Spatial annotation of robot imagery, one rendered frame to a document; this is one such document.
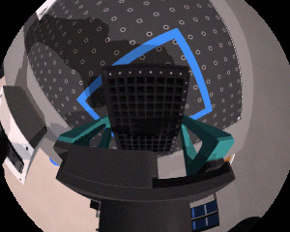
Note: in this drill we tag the blue tape outline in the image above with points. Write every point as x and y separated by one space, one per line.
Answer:
161 39

